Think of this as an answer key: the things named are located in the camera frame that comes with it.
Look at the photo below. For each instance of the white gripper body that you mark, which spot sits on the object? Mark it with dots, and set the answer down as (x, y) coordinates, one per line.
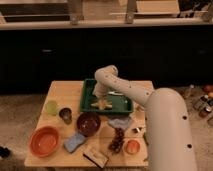
(100, 90)

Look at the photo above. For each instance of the yellow gripper fingers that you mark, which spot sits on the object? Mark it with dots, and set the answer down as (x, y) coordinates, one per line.
(102, 103)

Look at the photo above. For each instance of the yellow banana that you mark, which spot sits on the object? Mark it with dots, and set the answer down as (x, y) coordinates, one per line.
(109, 106)

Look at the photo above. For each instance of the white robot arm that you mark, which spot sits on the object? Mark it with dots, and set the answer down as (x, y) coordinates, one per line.
(168, 132)

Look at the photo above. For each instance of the small metal cup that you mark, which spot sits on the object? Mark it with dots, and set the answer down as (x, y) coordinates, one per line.
(66, 115)

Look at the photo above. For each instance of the green plastic cup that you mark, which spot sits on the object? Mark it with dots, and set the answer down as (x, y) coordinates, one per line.
(51, 108)

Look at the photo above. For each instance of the silver spatula brush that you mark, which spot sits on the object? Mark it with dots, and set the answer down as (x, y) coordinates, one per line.
(115, 93)

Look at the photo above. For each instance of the green plastic tray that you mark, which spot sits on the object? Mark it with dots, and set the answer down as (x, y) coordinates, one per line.
(121, 105)

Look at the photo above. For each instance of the dark red bowl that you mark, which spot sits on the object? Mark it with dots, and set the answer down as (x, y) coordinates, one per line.
(88, 123)

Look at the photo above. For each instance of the grey blue cloth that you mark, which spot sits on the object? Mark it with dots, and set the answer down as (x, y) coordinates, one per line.
(123, 122)

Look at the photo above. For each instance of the bunch of purple grapes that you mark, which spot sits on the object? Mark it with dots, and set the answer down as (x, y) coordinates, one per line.
(116, 144)

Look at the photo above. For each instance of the blue sponge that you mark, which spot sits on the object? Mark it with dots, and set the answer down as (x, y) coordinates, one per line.
(72, 143)

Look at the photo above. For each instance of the wooden table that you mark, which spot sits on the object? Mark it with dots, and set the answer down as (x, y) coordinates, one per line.
(68, 94)

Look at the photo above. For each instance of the small orange dish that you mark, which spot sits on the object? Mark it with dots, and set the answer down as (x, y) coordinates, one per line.
(132, 147)

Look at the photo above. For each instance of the wooden block eraser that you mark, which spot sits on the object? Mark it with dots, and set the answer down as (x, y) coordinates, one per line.
(95, 156)

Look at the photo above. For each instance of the orange bowl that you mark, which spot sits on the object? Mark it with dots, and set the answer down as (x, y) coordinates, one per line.
(44, 141)

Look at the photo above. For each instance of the dark cabinet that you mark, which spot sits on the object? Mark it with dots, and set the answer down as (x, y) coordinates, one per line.
(168, 56)

